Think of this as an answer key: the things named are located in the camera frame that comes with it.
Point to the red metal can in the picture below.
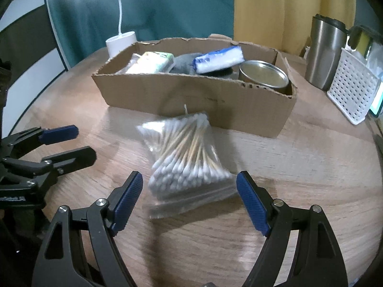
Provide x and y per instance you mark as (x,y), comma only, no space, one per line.
(264,74)

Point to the crumpled clear plastic bags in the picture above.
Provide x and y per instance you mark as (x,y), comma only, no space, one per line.
(375,60)

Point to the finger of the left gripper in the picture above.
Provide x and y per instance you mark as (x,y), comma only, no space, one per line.
(19,171)
(19,144)

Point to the yellow sponge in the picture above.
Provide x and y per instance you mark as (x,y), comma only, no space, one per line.
(360,40)

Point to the bag of cotton swabs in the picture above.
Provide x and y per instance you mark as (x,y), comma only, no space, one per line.
(186,171)

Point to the clear plastic snack bag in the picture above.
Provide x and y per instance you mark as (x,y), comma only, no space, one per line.
(132,67)

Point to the grey knitted cloth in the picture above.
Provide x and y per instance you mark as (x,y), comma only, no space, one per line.
(183,64)

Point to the open cardboard box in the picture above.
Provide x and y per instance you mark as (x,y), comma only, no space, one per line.
(229,103)

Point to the cartoon tissue pack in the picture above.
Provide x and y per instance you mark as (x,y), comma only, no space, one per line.
(153,62)

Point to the teal curtain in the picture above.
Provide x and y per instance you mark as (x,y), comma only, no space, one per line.
(83,26)

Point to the white perforated plastic basket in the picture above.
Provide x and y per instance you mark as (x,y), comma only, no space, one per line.
(353,88)

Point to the stainless steel travel mug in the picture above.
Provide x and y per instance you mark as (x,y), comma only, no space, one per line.
(328,36)

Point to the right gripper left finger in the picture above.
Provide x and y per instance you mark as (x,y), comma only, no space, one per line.
(79,247)

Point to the white desk lamp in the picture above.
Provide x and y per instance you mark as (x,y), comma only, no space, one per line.
(120,41)

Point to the blue white tissue pack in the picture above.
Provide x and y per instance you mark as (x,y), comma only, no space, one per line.
(218,60)

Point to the yellow curtain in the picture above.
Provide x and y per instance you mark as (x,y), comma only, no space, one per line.
(286,24)

